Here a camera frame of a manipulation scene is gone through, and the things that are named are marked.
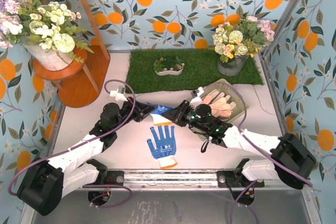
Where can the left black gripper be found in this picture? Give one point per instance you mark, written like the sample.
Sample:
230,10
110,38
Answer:
139,110

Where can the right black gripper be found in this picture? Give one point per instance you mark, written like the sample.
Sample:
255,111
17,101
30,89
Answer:
181,113

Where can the cream glove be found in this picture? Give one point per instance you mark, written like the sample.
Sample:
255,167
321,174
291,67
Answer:
220,104

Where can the green plastic storage basket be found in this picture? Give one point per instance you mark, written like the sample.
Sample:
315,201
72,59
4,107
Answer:
224,86

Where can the blue white knit gloves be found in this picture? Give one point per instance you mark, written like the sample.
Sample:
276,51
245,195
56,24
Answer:
158,119

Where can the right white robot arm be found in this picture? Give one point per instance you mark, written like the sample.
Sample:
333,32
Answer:
285,157

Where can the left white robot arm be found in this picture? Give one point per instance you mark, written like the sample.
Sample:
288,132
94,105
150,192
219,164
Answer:
78,155

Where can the wooden tiered plant stand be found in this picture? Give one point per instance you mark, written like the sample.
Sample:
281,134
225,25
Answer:
80,84

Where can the white succulent planter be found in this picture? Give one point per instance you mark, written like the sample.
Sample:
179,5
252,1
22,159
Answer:
168,66

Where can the green artificial grass mat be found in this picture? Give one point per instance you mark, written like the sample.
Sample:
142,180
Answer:
200,70

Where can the grey pot flower bouquet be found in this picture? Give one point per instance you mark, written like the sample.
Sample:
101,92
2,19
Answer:
239,38

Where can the white pot flower bouquet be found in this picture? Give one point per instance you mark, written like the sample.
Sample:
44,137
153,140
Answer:
47,31

